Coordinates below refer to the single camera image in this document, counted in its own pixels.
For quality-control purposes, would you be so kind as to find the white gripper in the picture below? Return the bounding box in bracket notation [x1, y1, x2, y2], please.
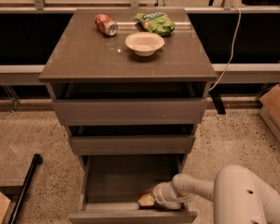
[137, 182, 181, 210]

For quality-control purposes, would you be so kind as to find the red apple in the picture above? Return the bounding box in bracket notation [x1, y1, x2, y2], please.
[143, 187, 155, 195]

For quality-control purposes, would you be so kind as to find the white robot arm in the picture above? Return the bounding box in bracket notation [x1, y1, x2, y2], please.
[138, 164, 280, 224]

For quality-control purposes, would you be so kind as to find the bottom grey drawer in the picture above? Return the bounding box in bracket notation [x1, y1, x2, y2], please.
[69, 154, 197, 224]

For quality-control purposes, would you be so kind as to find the grey drawer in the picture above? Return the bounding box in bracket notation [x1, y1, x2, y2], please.
[69, 135, 195, 155]
[69, 154, 197, 224]
[52, 99, 206, 126]

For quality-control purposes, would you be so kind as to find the middle grey drawer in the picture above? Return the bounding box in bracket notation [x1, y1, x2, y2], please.
[69, 135, 195, 155]

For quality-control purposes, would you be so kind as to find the top grey drawer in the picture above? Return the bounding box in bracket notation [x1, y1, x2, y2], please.
[52, 99, 206, 126]

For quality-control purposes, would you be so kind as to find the grey drawer cabinet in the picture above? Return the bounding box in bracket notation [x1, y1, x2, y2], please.
[38, 8, 218, 224]

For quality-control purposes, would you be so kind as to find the black pole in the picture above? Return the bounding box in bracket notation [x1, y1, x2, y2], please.
[7, 154, 43, 224]

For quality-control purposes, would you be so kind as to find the cardboard box right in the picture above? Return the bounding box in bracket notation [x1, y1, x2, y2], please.
[259, 84, 280, 143]

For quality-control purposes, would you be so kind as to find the white paper bowl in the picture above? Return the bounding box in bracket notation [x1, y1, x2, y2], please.
[125, 32, 164, 57]

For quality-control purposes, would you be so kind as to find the green chip bag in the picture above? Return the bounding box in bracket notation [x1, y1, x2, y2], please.
[134, 11, 175, 36]

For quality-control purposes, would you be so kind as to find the orange soda can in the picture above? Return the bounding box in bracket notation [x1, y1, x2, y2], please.
[94, 14, 118, 36]

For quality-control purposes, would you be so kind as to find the white cable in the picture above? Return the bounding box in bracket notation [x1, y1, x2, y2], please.
[208, 6, 243, 92]

